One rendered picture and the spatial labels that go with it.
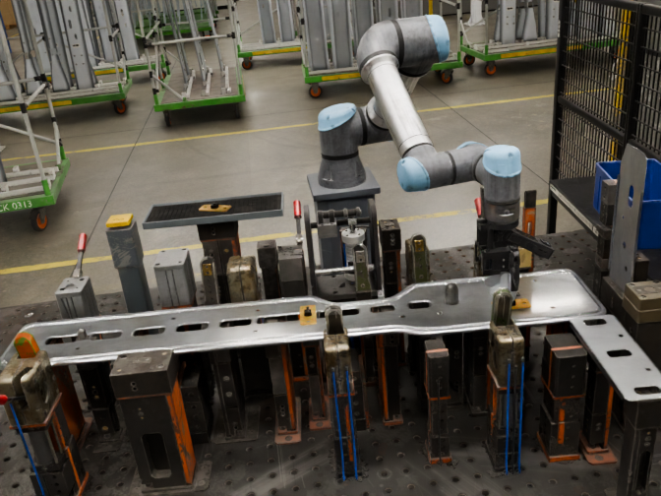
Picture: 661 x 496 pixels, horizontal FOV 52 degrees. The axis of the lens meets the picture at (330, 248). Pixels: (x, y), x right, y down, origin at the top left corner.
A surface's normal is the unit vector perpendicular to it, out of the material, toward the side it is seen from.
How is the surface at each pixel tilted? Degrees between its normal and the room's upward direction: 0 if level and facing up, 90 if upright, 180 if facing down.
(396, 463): 0
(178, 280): 90
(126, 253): 90
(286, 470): 0
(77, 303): 90
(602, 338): 0
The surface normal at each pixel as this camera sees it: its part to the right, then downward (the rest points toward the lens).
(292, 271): 0.04, 0.42
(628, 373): -0.08, -0.90
